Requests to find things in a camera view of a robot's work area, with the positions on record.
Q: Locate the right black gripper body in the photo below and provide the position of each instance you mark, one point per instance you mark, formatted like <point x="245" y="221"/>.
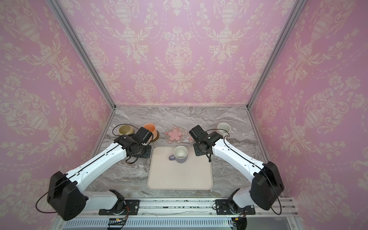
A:
<point x="200" y="150"/>

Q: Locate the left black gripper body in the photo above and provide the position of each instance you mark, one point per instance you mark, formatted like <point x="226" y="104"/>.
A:
<point x="145" y="152"/>

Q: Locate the yellow-green mug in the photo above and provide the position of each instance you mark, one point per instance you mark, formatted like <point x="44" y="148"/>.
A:
<point x="126" y="130"/>

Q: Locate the lavender white mug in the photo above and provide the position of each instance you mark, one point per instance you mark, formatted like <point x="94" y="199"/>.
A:
<point x="179" y="155"/>

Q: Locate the orange pink mug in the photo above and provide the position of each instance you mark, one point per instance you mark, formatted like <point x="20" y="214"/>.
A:
<point x="152" y="128"/>

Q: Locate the brown wooden round coaster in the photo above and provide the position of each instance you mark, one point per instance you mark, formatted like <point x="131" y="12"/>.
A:
<point x="156" y="138"/>

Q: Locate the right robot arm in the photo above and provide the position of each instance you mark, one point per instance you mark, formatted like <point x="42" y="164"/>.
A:
<point x="266" y="183"/>

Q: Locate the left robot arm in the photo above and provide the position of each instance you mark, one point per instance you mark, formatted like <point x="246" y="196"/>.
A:
<point x="67" y="191"/>

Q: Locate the beige serving tray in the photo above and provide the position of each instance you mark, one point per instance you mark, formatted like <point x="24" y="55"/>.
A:
<point x="164" y="174"/>

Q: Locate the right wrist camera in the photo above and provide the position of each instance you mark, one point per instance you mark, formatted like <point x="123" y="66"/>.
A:
<point x="198" y="134"/>

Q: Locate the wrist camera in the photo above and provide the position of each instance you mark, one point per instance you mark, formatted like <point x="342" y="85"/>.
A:
<point x="198" y="134"/>
<point x="143" y="136"/>

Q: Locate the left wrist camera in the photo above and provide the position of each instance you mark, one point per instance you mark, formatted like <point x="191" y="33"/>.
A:
<point x="143" y="136"/>

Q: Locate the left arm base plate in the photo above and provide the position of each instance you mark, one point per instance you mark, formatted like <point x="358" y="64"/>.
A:
<point x="128" y="207"/>

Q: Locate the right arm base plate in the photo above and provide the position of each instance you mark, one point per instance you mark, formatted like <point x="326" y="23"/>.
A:
<point x="226" y="207"/>

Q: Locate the left aluminium corner post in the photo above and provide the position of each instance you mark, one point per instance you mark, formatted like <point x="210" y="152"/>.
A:
<point x="70" y="32"/>

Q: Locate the aluminium corner post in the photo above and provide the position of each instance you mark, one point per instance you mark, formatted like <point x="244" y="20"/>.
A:
<point x="70" y="32"/>
<point x="284" y="34"/>

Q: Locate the right aluminium corner post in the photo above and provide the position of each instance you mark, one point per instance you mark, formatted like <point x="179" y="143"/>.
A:
<point x="284" y="34"/>

